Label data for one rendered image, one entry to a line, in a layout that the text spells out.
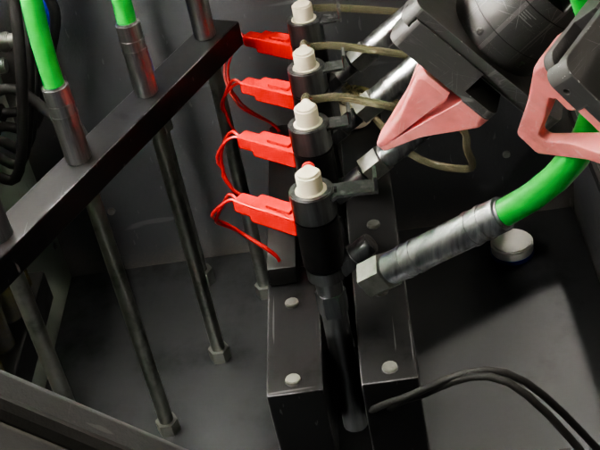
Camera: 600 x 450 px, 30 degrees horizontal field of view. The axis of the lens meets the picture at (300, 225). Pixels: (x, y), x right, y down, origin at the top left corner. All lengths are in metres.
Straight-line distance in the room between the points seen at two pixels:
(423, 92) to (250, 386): 0.42
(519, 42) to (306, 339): 0.28
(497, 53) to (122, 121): 0.32
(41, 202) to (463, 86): 0.30
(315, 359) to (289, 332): 0.03
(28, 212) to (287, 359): 0.20
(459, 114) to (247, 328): 0.46
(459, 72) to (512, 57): 0.03
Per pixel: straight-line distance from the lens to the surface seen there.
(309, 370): 0.75
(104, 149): 0.79
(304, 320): 0.78
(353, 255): 0.72
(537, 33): 0.59
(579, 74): 0.43
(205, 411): 0.96
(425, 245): 0.57
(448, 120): 0.62
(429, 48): 0.60
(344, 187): 0.69
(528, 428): 0.90
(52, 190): 0.76
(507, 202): 0.55
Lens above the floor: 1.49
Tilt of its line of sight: 36 degrees down
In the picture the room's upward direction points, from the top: 12 degrees counter-clockwise
